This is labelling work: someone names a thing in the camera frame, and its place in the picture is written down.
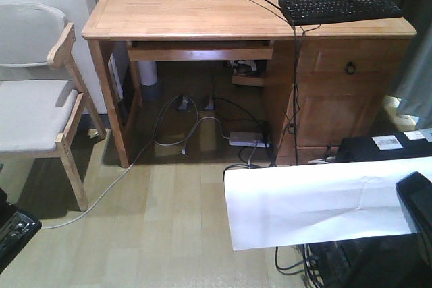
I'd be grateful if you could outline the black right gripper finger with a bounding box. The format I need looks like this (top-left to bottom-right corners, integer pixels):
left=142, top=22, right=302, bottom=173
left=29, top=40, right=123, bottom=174
left=396, top=171, right=431, bottom=261

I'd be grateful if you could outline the white paper sheet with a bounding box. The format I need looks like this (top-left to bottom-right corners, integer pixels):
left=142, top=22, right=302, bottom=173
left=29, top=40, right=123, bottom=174
left=224, top=157, right=431, bottom=250

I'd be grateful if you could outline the black stapler orange label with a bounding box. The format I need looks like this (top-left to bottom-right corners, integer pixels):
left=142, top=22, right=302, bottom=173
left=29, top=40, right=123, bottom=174
left=1, top=189, right=42, bottom=272

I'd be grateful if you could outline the wooden desk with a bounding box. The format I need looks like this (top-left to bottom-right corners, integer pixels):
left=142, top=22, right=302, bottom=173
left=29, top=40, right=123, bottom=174
left=82, top=0, right=416, bottom=167

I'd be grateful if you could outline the black computer case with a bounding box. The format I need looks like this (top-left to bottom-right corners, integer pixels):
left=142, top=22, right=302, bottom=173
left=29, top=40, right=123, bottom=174
left=334, top=131, right=431, bottom=163

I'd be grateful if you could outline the white power strip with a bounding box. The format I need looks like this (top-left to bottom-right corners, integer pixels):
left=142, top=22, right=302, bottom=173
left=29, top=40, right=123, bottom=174
left=229, top=132, right=270, bottom=148

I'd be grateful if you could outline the black keyboard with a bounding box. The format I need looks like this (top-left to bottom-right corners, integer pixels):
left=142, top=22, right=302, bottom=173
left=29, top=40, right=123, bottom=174
left=278, top=0, right=403, bottom=26

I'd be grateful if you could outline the wooden chair white cushion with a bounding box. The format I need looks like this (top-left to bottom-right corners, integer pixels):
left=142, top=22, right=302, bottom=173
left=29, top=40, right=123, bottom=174
left=1, top=2, right=106, bottom=211

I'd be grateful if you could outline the black monitor cable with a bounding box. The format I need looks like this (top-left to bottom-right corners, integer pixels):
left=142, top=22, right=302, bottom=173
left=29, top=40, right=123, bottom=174
left=221, top=0, right=301, bottom=166

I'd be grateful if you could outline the grey floor cable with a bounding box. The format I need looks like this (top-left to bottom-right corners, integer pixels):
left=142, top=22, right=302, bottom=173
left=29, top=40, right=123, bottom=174
left=41, top=94, right=223, bottom=230

